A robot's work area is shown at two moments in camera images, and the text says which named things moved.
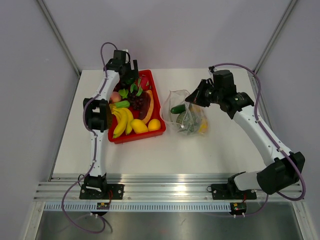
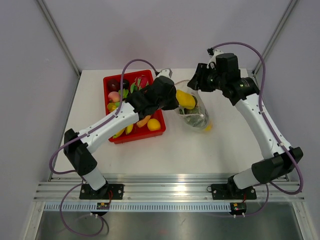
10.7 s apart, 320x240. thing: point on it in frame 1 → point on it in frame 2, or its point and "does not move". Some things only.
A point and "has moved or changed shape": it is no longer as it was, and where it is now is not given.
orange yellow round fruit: (154, 124) does not move
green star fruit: (123, 93) does not move
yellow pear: (203, 128) → (208, 128)
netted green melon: (185, 121) → (194, 117)
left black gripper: (130, 74) → (174, 103)
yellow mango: (139, 126) → (185, 100)
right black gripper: (196, 97) → (201, 72)
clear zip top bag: (184, 117) has moved or changed shape
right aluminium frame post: (275, 35) does not move
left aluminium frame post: (59, 36) does not move
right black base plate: (229, 191) does not move
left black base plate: (109, 191) does not move
